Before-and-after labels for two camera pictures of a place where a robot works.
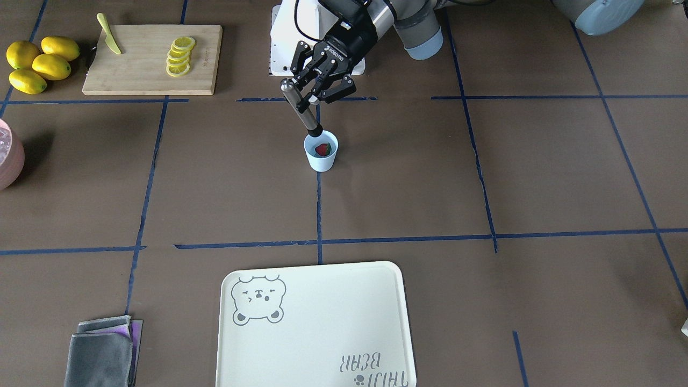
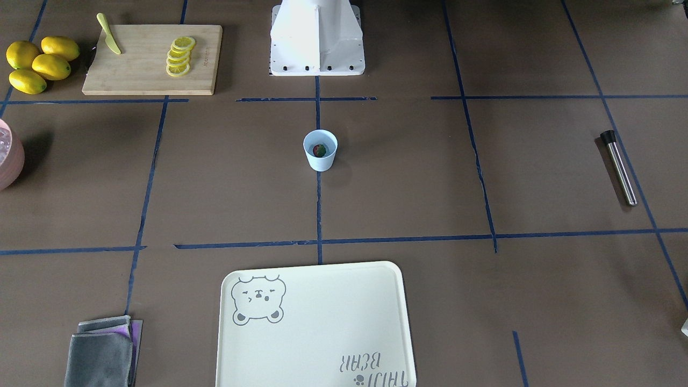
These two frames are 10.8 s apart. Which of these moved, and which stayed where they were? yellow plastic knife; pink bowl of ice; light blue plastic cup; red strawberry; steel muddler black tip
Moved: steel muddler black tip; red strawberry
Stayed: yellow plastic knife; light blue plastic cup; pink bowl of ice
